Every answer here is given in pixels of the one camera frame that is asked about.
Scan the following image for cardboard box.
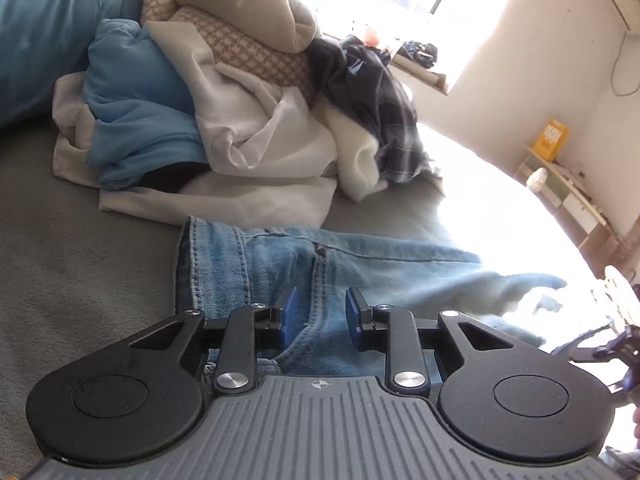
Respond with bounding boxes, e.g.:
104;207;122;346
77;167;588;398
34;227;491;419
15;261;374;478
394;52;449;94

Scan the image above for black wall cable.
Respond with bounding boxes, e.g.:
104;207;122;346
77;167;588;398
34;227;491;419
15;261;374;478
612;35;640;97

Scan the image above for dark plaid shirt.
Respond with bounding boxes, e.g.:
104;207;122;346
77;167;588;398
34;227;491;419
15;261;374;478
307;35;437;187

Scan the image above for grey bed blanket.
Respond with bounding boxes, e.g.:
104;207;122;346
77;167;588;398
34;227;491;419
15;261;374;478
0;120;618;466

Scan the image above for light blue garment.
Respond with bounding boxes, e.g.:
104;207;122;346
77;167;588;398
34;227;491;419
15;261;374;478
82;19;211;191

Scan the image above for yellow box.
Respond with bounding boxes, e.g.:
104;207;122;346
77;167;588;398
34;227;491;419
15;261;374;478
531;119;570;161

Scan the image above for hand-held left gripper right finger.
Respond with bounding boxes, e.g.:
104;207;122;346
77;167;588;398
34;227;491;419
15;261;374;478
345;286;519;396

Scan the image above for dark cloth bundle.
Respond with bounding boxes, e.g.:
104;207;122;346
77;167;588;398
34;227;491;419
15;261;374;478
402;40;439;66

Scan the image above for white cotton garment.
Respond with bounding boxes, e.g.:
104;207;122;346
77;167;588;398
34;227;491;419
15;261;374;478
52;20;342;229

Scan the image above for black garment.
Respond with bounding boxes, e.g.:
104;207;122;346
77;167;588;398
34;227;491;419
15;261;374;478
140;161;211;195

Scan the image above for blue duvet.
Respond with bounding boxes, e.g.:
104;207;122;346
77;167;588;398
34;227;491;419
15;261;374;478
0;0;151;129

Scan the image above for pink houndstooth garment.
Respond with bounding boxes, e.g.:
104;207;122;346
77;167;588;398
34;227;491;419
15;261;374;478
140;0;322;104

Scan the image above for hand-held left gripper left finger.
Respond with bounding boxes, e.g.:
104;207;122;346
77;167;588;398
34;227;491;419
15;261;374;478
128;286;302;396

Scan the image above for blue denim jeans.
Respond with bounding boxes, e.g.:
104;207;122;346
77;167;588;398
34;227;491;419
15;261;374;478
172;216;569;379

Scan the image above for beige hoodie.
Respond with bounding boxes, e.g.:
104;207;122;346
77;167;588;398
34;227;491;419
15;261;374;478
174;0;324;56

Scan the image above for white fleece garment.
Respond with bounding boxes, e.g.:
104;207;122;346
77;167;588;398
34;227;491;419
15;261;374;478
320;100;389;202

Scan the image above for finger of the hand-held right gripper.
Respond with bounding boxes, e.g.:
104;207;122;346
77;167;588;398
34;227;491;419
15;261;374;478
551;324;640;400

